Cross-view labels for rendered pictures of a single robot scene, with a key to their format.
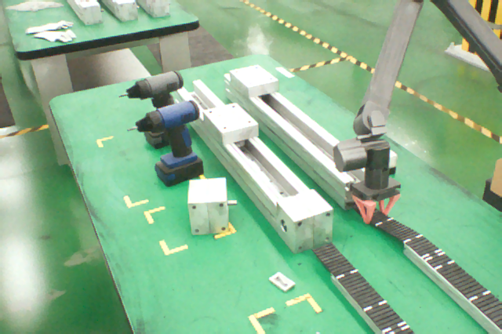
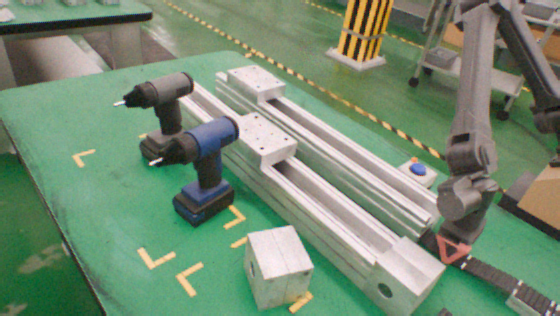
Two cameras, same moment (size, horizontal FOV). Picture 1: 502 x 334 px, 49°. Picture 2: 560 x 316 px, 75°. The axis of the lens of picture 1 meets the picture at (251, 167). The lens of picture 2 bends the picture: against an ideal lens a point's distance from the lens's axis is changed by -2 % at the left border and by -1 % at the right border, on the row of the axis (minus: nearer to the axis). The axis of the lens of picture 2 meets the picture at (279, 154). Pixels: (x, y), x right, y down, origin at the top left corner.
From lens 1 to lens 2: 82 cm
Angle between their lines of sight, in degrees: 21
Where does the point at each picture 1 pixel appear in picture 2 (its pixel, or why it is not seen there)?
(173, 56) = (125, 45)
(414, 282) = not seen: outside the picture
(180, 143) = (212, 172)
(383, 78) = (481, 102)
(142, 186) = (159, 229)
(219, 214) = (300, 283)
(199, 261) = not seen: outside the picture
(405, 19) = (488, 33)
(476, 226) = (538, 253)
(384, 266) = not seen: outside the picture
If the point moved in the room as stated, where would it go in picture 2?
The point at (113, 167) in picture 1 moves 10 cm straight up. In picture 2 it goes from (107, 198) to (101, 163)
